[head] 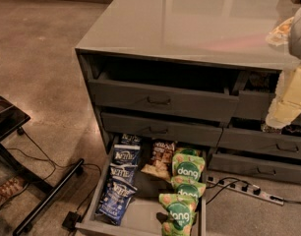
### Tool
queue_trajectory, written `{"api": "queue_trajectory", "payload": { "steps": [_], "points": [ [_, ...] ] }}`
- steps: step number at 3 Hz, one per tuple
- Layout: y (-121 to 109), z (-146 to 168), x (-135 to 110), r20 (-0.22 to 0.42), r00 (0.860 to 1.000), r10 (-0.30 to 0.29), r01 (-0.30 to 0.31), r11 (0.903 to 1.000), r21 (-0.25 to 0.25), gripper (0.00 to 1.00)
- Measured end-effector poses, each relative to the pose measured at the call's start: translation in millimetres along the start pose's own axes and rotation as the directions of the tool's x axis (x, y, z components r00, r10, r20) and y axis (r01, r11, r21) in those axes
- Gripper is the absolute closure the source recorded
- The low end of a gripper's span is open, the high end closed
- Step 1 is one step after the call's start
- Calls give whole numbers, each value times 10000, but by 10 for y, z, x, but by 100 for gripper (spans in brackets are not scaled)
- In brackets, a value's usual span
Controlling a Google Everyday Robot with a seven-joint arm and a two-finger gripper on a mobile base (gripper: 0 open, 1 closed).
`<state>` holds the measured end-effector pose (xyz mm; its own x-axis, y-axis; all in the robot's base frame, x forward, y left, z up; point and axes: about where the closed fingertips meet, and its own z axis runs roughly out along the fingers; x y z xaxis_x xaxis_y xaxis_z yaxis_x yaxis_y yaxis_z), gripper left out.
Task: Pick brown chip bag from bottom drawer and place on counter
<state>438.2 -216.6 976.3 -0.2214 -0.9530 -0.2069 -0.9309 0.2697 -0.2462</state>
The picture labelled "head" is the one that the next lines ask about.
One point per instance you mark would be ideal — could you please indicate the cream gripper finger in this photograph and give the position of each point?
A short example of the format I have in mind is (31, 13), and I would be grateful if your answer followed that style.
(282, 114)
(288, 87)

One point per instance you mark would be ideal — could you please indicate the brown sea salt chip bag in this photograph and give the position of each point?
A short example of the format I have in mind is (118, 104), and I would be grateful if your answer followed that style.
(160, 160)

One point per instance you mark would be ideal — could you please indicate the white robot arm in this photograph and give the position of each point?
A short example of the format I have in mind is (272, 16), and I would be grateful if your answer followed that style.
(294, 40)

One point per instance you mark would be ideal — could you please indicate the snack bags in middle drawer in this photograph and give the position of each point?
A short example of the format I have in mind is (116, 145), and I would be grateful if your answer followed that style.
(290, 130)

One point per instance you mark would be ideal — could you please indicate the snack bags in drawer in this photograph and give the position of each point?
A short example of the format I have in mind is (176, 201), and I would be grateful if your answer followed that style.
(264, 82)
(290, 130)

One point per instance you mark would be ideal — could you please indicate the snack bags in top drawer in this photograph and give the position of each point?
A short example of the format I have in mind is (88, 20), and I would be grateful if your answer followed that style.
(264, 82)

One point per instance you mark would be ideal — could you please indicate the top right grey drawer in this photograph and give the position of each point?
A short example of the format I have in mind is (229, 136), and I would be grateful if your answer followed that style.
(253, 105)

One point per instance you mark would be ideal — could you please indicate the grey drawer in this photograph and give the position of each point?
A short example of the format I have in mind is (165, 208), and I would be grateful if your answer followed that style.
(197, 134)
(181, 102)
(254, 167)
(255, 136)
(253, 105)

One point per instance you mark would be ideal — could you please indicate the middle right grey drawer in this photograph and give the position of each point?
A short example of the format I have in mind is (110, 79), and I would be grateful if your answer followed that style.
(255, 136)

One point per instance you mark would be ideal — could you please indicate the bottom right grey drawer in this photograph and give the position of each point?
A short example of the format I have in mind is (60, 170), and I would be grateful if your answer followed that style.
(254, 167)

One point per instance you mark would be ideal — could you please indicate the grey drawer cabinet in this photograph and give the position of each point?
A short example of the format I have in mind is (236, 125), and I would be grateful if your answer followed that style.
(207, 45)

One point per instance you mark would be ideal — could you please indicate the rear green dang bag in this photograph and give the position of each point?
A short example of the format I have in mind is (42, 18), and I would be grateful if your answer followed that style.
(188, 150)

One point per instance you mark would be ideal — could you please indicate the green dang bag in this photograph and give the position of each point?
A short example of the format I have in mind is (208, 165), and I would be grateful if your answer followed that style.
(188, 150)
(188, 165)
(184, 185)
(181, 213)

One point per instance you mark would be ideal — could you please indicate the front green dang bag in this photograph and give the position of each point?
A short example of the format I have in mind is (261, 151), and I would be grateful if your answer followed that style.
(181, 213)

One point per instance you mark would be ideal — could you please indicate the rear blue kettle chip bag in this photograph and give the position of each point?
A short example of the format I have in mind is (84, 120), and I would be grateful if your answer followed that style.
(131, 140)

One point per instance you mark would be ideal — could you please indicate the blue kettle chip bag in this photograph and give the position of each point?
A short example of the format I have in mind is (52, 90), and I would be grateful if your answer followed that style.
(131, 140)
(125, 154)
(115, 199)
(124, 171)

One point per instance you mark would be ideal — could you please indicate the middle left grey drawer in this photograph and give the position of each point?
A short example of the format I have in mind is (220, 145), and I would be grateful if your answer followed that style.
(197, 134)

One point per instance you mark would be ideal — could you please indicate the open bottom left drawer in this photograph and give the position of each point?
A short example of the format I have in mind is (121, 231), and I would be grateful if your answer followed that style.
(144, 214)

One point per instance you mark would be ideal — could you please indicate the top left grey drawer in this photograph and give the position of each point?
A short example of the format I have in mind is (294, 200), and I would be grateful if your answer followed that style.
(181, 102)

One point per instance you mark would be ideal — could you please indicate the front blue kettle chip bag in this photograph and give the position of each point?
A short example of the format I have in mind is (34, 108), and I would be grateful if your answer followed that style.
(115, 199)

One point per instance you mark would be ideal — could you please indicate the grey power strip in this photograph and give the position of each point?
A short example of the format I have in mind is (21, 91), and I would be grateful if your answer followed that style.
(245, 188)

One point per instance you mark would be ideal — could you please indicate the black power adapter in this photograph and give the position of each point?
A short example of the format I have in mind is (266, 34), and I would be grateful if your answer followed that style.
(70, 220)

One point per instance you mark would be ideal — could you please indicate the brown shoe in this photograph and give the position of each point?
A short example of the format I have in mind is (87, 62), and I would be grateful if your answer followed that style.
(11, 188)

